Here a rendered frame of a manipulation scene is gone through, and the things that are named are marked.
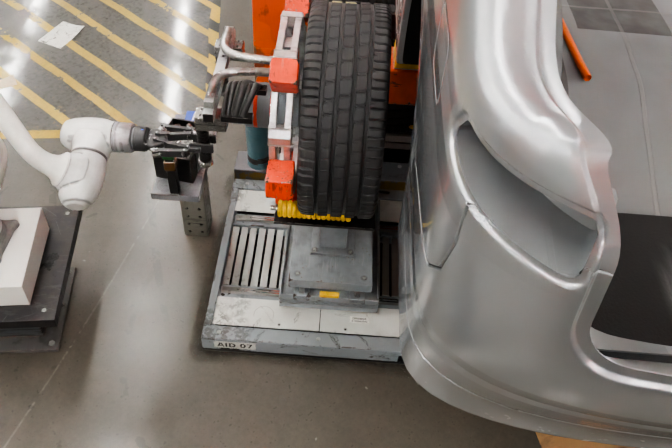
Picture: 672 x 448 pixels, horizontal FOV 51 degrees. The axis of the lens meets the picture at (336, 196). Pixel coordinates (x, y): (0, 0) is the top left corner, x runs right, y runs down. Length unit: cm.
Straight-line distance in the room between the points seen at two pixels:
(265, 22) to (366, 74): 77
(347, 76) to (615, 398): 102
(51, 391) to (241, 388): 65
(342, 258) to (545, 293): 149
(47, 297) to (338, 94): 121
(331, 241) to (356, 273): 15
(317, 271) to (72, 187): 94
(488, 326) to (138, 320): 171
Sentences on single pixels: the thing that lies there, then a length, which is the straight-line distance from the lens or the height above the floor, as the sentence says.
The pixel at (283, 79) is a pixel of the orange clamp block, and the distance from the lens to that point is 186.
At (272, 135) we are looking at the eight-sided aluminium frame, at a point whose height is 97.
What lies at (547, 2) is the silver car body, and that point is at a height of 167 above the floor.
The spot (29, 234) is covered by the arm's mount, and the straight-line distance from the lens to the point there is 257.
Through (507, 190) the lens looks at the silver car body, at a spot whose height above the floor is 143.
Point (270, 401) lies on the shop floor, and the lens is 254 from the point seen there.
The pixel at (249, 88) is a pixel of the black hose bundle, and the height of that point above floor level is 104.
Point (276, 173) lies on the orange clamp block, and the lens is 195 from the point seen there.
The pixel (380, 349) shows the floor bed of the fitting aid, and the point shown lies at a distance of 257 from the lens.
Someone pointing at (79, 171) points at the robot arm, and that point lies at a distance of 208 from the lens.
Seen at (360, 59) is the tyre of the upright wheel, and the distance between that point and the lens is 192.
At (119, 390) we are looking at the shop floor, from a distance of 263.
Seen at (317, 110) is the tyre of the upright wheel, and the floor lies 106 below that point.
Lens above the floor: 227
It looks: 47 degrees down
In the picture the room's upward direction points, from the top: 4 degrees clockwise
